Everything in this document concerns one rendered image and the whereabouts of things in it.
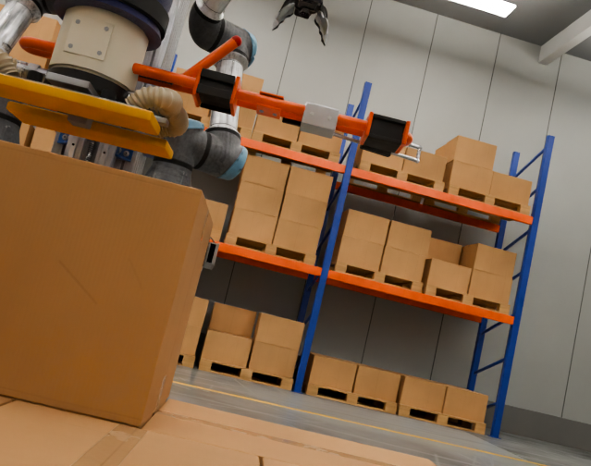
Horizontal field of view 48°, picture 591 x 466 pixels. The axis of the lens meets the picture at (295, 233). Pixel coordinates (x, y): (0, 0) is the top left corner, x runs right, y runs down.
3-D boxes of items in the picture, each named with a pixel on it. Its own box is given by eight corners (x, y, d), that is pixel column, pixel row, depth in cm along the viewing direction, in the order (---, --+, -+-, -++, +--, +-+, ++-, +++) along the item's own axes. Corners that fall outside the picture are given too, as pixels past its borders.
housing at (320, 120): (301, 121, 131) (306, 100, 132) (299, 131, 138) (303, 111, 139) (335, 130, 132) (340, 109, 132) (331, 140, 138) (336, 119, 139)
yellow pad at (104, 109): (-36, 75, 118) (-28, 48, 119) (-14, 93, 128) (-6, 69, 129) (150, 121, 119) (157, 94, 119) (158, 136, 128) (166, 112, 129)
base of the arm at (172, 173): (141, 192, 197) (149, 161, 199) (190, 205, 199) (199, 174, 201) (136, 183, 183) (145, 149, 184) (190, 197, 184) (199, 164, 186)
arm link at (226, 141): (185, 174, 199) (204, 28, 219) (227, 189, 207) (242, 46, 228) (205, 159, 190) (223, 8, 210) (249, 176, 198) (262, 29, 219)
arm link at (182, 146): (146, 157, 194) (158, 114, 196) (187, 172, 201) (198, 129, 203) (163, 153, 184) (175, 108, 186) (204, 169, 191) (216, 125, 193)
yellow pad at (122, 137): (5, 108, 137) (11, 86, 137) (21, 123, 147) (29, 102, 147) (165, 148, 137) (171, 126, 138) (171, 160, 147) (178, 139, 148)
